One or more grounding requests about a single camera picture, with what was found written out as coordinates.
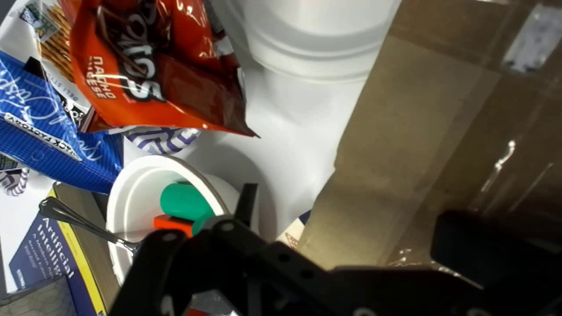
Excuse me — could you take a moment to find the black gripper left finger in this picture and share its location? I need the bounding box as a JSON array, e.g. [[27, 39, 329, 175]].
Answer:
[[234, 182, 259, 226]]

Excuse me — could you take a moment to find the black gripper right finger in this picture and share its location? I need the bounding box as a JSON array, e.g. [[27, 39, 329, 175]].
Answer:
[[431, 211, 561, 286]]

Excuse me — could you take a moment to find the brown cardboard box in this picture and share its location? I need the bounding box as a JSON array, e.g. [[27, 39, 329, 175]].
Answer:
[[299, 0, 562, 269]]

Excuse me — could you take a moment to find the green toy object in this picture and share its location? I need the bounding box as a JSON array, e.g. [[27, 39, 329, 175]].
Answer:
[[161, 182, 215, 233]]

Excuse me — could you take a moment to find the white plastic bowl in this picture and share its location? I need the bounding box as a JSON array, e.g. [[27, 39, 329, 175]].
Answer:
[[104, 153, 243, 288]]

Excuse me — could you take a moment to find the large white plastic container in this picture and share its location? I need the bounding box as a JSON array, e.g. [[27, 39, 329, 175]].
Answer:
[[215, 0, 403, 82]]

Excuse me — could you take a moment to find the red Doritos chip bag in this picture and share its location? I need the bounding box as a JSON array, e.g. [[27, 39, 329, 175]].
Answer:
[[59, 0, 252, 135]]

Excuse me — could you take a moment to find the blue yellow book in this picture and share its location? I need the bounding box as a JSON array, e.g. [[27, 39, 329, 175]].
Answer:
[[8, 182, 122, 316]]

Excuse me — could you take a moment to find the blue white snack bag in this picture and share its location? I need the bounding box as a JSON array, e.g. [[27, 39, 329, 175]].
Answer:
[[0, 0, 127, 197]]

